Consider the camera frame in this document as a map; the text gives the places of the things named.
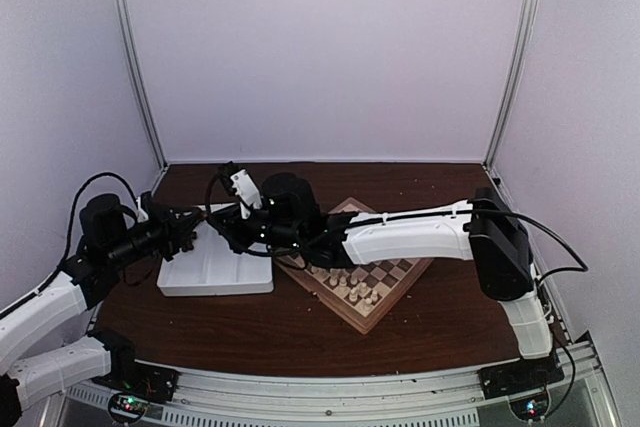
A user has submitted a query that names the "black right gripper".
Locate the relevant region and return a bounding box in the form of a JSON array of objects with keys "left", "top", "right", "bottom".
[{"left": 207, "top": 202, "right": 302, "bottom": 255}]

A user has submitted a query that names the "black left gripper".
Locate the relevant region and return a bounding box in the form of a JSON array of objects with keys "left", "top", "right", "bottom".
[{"left": 104, "top": 199, "right": 200, "bottom": 270}]

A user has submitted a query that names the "wooden chess board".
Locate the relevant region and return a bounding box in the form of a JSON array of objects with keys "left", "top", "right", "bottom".
[{"left": 277, "top": 196, "right": 435, "bottom": 336}]

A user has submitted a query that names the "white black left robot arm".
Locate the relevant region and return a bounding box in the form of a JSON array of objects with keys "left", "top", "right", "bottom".
[{"left": 1, "top": 193, "right": 205, "bottom": 426}]

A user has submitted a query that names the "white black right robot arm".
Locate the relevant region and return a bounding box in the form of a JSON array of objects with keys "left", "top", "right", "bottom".
[{"left": 205, "top": 163, "right": 553, "bottom": 389}]

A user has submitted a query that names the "pile of dark chess pieces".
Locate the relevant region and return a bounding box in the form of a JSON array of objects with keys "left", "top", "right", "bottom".
[{"left": 181, "top": 232, "right": 197, "bottom": 253}]

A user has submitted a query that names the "white chess pieces group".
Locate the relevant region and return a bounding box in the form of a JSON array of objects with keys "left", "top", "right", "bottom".
[{"left": 305, "top": 265, "right": 383, "bottom": 317}]

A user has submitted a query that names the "left controller board with LEDs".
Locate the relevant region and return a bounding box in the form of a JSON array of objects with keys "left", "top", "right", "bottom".
[{"left": 107, "top": 392, "right": 150, "bottom": 423}]

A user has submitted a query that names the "controller board with leds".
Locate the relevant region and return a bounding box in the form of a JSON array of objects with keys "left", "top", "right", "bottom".
[
  {"left": 509, "top": 391, "right": 550, "bottom": 423},
  {"left": 107, "top": 392, "right": 150, "bottom": 423}
]

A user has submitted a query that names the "right controller board with LEDs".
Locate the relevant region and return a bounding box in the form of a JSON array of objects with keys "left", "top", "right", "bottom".
[{"left": 509, "top": 391, "right": 550, "bottom": 423}]

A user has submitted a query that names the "white plastic sorting tray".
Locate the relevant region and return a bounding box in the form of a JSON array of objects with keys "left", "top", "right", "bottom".
[{"left": 156, "top": 222, "right": 274, "bottom": 297}]

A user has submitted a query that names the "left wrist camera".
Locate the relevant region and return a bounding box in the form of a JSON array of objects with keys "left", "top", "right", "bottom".
[{"left": 135, "top": 191, "right": 153, "bottom": 222}]

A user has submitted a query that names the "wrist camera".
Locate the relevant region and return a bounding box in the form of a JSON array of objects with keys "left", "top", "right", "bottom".
[
  {"left": 135, "top": 191, "right": 153, "bottom": 222},
  {"left": 219, "top": 162, "right": 262, "bottom": 220}
]

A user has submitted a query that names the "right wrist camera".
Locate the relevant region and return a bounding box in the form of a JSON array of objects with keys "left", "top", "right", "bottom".
[{"left": 219, "top": 162, "right": 262, "bottom": 220}]

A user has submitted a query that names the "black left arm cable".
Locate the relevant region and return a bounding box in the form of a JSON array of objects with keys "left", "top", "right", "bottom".
[{"left": 54, "top": 171, "right": 141, "bottom": 268}]

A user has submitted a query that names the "aluminium front frame rail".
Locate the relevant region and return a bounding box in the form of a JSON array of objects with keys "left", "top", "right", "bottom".
[{"left": 39, "top": 331, "right": 609, "bottom": 427}]

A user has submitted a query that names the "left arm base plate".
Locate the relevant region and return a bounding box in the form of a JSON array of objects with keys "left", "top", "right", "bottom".
[{"left": 92, "top": 362, "right": 179, "bottom": 404}]

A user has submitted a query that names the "aluminium left corner post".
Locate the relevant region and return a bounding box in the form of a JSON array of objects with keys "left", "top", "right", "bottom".
[{"left": 114, "top": 0, "right": 167, "bottom": 170}]

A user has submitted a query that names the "aluminium corner post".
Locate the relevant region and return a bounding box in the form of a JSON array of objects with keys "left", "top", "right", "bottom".
[
  {"left": 483, "top": 0, "right": 539, "bottom": 170},
  {"left": 114, "top": 0, "right": 167, "bottom": 170}
]

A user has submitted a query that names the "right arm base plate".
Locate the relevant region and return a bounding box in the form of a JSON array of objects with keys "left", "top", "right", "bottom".
[{"left": 478, "top": 357, "right": 565, "bottom": 400}]

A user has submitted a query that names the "aluminium right corner post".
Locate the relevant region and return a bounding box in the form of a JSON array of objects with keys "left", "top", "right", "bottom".
[{"left": 483, "top": 0, "right": 539, "bottom": 170}]

